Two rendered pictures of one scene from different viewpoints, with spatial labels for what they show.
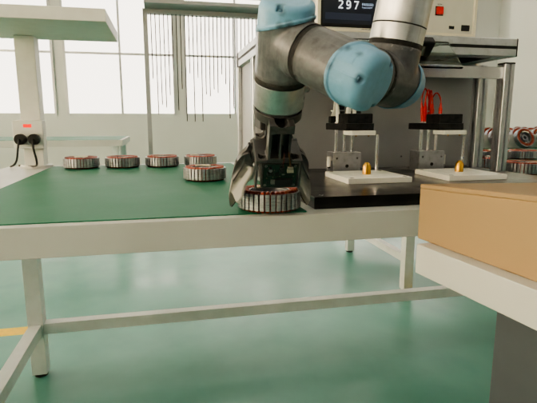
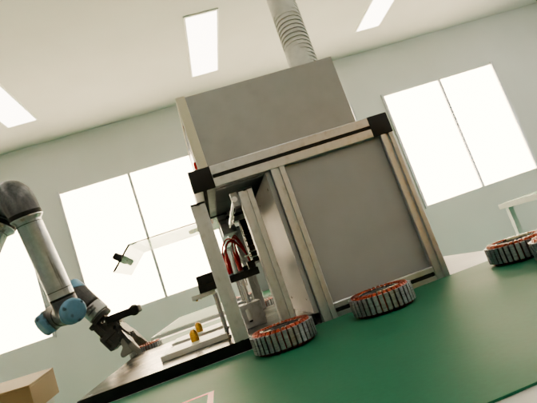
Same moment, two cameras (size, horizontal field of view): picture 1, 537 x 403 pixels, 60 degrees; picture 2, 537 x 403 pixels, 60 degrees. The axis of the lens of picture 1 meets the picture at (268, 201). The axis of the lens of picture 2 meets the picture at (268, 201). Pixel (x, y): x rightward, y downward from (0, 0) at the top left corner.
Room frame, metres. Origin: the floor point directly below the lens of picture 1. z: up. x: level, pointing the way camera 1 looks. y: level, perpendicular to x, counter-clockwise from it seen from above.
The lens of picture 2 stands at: (1.47, -1.56, 0.88)
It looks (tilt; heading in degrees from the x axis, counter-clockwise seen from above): 8 degrees up; 94
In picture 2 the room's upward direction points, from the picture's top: 19 degrees counter-clockwise
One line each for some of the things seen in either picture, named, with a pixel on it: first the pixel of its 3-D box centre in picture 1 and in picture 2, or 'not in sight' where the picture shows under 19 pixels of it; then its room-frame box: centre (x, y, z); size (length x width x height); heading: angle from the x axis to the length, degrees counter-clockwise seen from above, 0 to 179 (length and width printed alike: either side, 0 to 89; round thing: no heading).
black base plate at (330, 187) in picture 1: (410, 181); (206, 342); (1.12, -0.34, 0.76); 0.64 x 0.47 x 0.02; 103
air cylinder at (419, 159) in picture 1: (427, 160); (252, 313); (1.27, -0.43, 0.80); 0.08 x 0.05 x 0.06; 103
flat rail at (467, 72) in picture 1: (398, 70); not in sight; (1.20, -0.32, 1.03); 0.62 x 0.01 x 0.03; 103
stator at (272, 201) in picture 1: (268, 197); (146, 349); (0.82, 0.00, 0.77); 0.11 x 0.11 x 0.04
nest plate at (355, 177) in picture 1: (366, 176); (200, 333); (1.08, -0.23, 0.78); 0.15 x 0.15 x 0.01; 13
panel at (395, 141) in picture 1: (370, 114); (272, 253); (1.35, -0.29, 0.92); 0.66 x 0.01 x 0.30; 103
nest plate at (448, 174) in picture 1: (459, 173); (196, 343); (1.13, -0.46, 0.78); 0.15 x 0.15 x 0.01; 13
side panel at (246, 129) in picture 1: (248, 118); not in sight; (1.42, 0.06, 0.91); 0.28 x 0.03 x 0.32; 13
